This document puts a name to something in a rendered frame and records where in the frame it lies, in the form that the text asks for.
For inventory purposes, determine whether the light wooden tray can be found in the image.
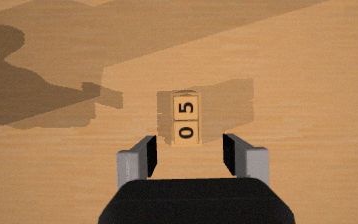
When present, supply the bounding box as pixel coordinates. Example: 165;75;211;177
170;92;202;147

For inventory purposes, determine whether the tan number cube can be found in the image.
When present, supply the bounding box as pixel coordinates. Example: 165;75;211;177
174;96;198;120
174;119;198;145

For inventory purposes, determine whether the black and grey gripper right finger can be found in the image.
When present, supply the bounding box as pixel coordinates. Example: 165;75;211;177
223;133;269;187

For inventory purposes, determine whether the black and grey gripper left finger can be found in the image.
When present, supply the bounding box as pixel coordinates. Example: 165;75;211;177
116;135;157;191

